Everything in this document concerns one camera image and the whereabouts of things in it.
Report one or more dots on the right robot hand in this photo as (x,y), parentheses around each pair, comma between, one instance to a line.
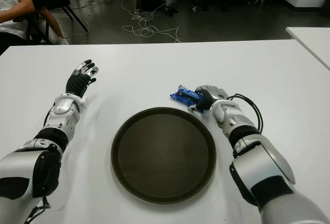
(212,95)

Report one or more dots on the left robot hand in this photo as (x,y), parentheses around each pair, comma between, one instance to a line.
(77,84)

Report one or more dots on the blue Oreo cookie package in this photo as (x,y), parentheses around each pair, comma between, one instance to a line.
(180,95)

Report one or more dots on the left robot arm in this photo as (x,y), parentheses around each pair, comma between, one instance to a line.
(62,110)

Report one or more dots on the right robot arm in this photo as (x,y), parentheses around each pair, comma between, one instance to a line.
(227,120)

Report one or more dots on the round dark brown tray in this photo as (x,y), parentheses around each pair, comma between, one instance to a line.
(162,157)

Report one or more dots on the white side table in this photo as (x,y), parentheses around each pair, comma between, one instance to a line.
(312,38)

